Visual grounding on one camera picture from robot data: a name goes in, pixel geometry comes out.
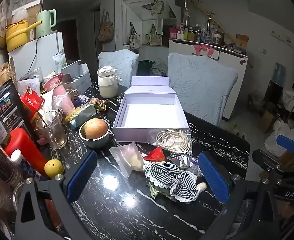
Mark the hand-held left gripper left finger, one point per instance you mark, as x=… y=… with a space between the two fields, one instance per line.
x=82 y=175

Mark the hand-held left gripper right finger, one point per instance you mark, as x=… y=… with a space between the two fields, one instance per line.
x=213 y=180

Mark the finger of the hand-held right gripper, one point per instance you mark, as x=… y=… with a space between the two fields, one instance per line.
x=287 y=143
x=266 y=158

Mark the white printed pouch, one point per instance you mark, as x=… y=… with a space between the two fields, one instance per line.
x=184 y=162

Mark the lace-trimmed gingham cloth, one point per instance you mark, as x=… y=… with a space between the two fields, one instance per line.
x=171 y=180

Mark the green cloth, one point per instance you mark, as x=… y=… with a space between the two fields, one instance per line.
x=155 y=192

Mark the red soft item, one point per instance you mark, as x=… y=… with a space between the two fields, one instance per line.
x=155 y=155

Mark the lavender cardboard box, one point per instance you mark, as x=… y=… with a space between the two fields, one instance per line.
x=147 y=115

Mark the person's right hand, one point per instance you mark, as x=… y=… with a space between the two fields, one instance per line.
x=292 y=208

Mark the white plastic bag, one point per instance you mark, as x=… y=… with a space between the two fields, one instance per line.
x=280 y=136

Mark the yellow lemon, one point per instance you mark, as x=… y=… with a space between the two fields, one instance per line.
x=53 y=168

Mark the metal bowl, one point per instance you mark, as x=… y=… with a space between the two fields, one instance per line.
x=97 y=140

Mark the clear zip bag white powder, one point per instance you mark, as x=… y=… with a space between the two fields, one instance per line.
x=127 y=158

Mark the round bread roll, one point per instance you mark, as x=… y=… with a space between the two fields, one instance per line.
x=95 y=128

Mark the glass mug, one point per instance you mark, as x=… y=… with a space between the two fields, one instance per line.
x=52 y=130

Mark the yellow green snack packet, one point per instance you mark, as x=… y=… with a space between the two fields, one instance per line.
x=82 y=115

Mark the red plastic bottle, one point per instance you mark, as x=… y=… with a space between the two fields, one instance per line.
x=24 y=147

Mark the blue printed white-capped bottle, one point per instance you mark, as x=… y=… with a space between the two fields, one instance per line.
x=19 y=158

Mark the blue water bottle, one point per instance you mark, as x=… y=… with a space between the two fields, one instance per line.
x=279 y=73

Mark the gold candy wrapper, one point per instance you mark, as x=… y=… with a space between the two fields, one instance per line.
x=98 y=103

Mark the dark glass jar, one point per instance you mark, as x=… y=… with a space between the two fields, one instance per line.
x=1 y=162

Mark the white cabinet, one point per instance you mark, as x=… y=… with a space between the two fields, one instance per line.
x=233 y=80

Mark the pink cup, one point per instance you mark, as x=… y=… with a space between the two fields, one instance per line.
x=62 y=92

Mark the red snack packet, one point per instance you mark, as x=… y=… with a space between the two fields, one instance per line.
x=32 y=101

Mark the large light blue chair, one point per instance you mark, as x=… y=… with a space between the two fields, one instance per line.
x=201 y=87

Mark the cream lidded pot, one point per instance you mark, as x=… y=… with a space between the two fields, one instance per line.
x=107 y=83

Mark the white organiser box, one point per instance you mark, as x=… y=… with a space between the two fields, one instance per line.
x=80 y=78

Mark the black printed bag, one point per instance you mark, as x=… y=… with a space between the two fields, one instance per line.
x=4 y=110

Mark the lavender box lid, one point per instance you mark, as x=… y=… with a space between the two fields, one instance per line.
x=149 y=81

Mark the small light blue chair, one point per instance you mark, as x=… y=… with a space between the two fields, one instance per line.
x=120 y=63

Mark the pink cloth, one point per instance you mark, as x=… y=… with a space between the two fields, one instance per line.
x=204 y=49

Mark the white fridge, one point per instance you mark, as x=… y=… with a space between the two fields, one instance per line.
x=44 y=52

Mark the row of bottles and jars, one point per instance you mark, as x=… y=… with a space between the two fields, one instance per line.
x=199 y=32

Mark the brown tote bag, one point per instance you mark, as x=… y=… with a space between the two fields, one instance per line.
x=105 y=31

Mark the white printed tote bag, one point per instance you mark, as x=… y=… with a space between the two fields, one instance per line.
x=135 y=38
x=153 y=36

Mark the yellow pot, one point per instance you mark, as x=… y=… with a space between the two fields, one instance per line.
x=16 y=36

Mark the green electric kettle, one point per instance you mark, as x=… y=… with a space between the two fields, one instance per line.
x=44 y=23

